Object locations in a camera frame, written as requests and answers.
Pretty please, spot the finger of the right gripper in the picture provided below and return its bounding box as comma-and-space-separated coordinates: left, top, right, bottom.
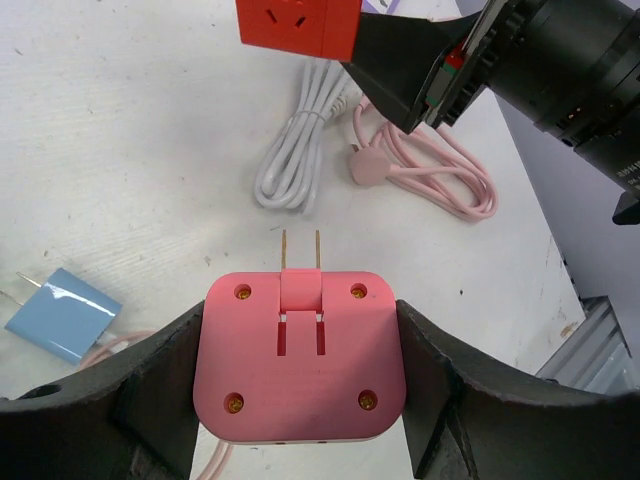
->
342, 1, 493, 133

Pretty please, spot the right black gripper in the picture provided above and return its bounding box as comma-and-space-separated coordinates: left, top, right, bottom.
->
424, 1, 639, 225

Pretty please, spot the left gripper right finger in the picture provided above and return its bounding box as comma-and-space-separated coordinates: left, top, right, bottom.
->
396, 300, 639, 479

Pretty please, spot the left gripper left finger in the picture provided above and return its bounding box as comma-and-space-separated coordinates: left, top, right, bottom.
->
1, 304, 203, 479

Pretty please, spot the orange cube socket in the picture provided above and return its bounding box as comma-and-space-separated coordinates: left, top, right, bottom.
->
235, 0, 362, 62

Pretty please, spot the pink power strip cord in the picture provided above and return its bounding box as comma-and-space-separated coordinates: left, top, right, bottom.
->
348, 97, 499, 224

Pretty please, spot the light blue usb charger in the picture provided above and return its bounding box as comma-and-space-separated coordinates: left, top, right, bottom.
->
5, 268, 122, 366

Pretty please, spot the white power strip cord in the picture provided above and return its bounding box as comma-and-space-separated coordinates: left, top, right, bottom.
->
253, 59, 354, 216

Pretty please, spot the aluminium mounting rail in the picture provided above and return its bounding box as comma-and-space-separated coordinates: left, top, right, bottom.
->
537, 296, 639, 396

